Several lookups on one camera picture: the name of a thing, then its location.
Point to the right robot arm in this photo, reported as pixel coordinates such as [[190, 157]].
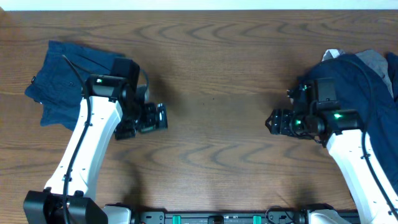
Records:
[[342, 133]]

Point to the navy garment in pile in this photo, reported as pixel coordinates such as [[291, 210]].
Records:
[[360, 88]]

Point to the navy blue shorts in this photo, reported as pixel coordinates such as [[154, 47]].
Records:
[[56, 86]]

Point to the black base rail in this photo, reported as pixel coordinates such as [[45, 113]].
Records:
[[217, 217]]

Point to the grey garment in pile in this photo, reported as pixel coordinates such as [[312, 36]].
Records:
[[371, 58]]

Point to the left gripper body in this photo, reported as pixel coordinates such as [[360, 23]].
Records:
[[158, 117]]

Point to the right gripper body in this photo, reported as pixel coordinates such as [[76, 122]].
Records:
[[294, 124]]

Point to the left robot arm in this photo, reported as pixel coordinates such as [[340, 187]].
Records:
[[109, 108]]

